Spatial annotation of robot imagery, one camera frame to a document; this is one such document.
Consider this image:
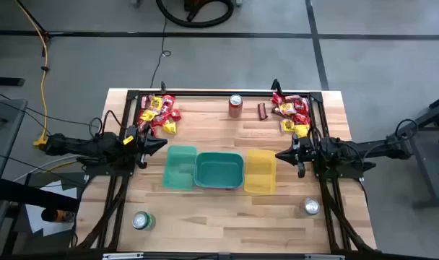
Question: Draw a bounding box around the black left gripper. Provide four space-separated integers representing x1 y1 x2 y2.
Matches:
123 126 169 160

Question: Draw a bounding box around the white cable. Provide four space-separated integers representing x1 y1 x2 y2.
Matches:
12 154 84 183

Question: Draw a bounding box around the yellow translucent bin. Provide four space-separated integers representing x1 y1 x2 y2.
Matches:
243 149 277 195

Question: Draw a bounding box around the light green translucent bin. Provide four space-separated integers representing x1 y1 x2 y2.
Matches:
162 144 198 191

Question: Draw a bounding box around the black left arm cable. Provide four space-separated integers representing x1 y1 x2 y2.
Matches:
87 109 123 139

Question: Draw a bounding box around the silver metal bracket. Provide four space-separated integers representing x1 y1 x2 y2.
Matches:
305 254 345 260
103 252 144 260

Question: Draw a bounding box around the dark teal plastic bin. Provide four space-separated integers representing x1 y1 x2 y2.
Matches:
193 151 245 190

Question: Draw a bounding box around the silver soda can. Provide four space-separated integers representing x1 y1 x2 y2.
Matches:
295 197 321 219

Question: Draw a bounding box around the black aluminium table frame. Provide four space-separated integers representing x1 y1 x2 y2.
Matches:
71 88 378 260

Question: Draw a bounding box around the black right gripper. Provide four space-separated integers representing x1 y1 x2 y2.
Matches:
276 135 320 167

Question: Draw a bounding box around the black vacuum hose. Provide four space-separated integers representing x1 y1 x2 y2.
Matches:
155 0 235 29

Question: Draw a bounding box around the yellow extension cable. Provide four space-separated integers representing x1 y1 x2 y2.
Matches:
15 0 50 148

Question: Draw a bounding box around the white paper sheet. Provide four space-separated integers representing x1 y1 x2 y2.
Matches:
24 180 79 238

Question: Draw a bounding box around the green soda can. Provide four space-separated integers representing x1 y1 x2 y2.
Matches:
131 211 157 232

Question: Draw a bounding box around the orange black can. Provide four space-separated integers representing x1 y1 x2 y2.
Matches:
41 208 76 224

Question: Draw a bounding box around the grey side table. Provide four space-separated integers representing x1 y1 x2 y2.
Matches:
0 97 28 225

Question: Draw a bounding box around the black tripod leg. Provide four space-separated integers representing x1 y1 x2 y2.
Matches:
15 0 51 39

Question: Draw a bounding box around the red soda can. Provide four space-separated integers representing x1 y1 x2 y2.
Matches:
228 94 244 118

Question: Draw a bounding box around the black metal stand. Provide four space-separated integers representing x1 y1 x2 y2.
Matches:
385 92 439 210

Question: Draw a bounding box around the black table leg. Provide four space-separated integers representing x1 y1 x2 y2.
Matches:
0 178 82 214

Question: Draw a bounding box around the black flat strip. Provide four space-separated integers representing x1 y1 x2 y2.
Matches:
0 77 25 87

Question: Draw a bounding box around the thin black floor cable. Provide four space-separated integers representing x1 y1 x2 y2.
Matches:
149 16 172 90

